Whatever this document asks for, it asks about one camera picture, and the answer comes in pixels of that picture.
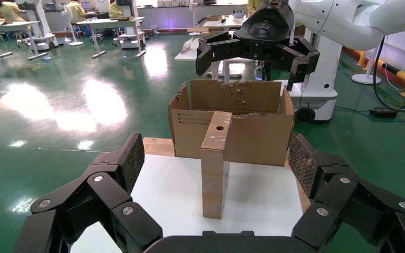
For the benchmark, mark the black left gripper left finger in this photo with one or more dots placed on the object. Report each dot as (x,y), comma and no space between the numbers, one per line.
(104,188)

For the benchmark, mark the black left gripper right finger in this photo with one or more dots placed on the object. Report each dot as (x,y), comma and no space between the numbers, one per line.
(335,195)

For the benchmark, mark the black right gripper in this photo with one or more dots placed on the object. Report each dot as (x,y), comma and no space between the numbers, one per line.
(265,31)

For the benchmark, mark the small narrow cardboard box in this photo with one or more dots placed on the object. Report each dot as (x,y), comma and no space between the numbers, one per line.
(213,174)

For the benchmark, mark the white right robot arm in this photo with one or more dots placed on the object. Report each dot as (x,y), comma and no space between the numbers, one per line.
(345,21)

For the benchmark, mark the small open cardboard box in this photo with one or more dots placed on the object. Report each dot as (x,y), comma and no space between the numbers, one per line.
(214,17)

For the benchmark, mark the low open cardboard box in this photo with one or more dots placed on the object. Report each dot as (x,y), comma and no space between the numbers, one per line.
(197,30)

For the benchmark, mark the big open cardboard box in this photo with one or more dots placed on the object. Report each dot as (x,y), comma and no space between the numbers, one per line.
(258,139)

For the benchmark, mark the white work table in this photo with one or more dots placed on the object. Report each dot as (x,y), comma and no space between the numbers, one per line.
(188,56)
(223,23)
(10,24)
(111,22)

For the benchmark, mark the white standing fan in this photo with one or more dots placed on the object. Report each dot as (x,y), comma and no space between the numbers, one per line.
(366,79)
(195,34)
(68,14)

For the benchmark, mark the clear plastic bag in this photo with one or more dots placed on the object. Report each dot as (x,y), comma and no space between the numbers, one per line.
(187,46)

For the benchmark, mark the black power adapter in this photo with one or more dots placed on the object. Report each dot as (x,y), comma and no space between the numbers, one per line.
(384,112)

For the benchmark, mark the long white counter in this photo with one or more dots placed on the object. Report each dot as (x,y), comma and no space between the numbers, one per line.
(167,17)

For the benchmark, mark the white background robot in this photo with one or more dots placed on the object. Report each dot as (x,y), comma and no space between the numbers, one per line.
(131,38)
(40,24)

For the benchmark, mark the flat cardboard piece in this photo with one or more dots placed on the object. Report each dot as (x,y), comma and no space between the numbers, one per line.
(122,18)

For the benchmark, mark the computer monitor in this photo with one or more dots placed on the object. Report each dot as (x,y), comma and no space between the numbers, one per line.
(85,5)

